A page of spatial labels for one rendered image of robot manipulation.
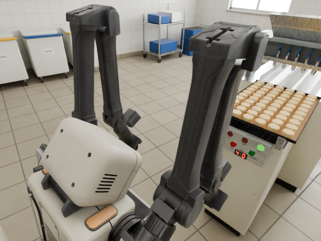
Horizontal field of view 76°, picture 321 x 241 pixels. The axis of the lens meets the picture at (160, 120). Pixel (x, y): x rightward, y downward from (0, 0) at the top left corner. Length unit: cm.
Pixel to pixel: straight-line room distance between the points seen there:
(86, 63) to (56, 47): 330
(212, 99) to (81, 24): 42
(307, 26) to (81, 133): 152
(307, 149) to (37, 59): 373
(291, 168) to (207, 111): 169
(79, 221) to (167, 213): 20
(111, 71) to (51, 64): 331
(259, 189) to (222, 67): 103
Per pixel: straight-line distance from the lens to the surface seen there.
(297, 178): 208
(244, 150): 117
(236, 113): 113
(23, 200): 207
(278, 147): 109
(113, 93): 78
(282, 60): 175
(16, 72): 399
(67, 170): 52
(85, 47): 68
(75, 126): 54
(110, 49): 73
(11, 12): 450
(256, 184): 130
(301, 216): 206
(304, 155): 194
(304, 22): 170
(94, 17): 67
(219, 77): 37
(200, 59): 37
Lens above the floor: 145
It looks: 33 degrees down
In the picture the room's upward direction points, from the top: 2 degrees clockwise
